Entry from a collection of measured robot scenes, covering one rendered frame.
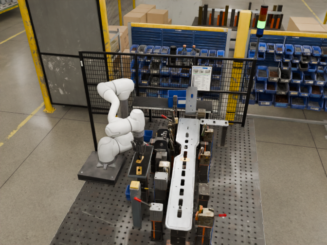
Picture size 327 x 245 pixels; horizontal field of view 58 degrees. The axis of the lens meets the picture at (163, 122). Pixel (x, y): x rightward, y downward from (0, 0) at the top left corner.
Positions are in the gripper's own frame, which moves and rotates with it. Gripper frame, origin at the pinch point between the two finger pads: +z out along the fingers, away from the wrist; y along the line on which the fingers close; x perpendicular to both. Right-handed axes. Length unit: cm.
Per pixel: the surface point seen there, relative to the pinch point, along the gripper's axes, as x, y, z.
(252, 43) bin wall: 257, 67, -13
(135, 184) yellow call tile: -26.0, 6.6, 4.3
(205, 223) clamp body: -29, 60, 23
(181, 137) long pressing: 59, 19, 20
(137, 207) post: -28.3, 8.2, 26.3
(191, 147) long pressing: 48, 31, 20
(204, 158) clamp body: 35, 46, 20
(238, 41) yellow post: 140, 54, -52
